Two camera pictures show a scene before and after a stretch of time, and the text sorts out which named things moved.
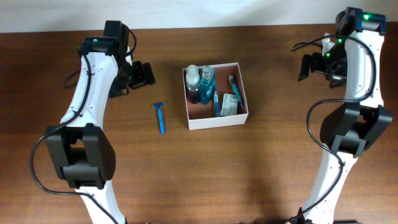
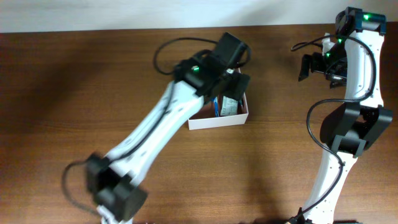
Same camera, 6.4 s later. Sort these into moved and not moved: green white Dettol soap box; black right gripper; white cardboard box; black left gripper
Moved: black left gripper
Not moved: black right gripper; white cardboard box; green white Dettol soap box
